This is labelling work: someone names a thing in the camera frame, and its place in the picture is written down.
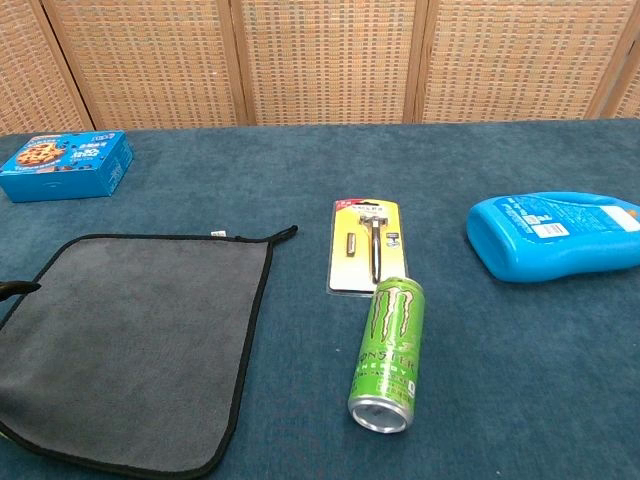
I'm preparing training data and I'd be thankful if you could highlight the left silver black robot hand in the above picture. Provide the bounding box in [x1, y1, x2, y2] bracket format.
[0, 280, 43, 302]

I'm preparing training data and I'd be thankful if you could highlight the grey and green cloth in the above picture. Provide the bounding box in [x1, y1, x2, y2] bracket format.
[0, 224, 300, 480]

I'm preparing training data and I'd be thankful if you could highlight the blue cookie box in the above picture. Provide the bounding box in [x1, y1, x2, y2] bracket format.
[0, 130, 135, 204]

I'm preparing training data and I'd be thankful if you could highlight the blue carpet table mat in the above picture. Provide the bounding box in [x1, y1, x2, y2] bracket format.
[0, 118, 640, 480]

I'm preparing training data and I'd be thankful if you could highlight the razor in blister pack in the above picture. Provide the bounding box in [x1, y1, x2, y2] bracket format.
[326, 198, 410, 299]

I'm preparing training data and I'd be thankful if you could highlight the green energy drink can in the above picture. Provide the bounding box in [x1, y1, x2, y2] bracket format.
[347, 275, 427, 434]

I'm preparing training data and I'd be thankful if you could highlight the woven bamboo folding screen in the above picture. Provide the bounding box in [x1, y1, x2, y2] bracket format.
[0, 0, 640, 137]

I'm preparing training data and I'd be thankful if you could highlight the blue pump detergent bottle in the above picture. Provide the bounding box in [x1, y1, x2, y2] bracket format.
[466, 190, 640, 284]

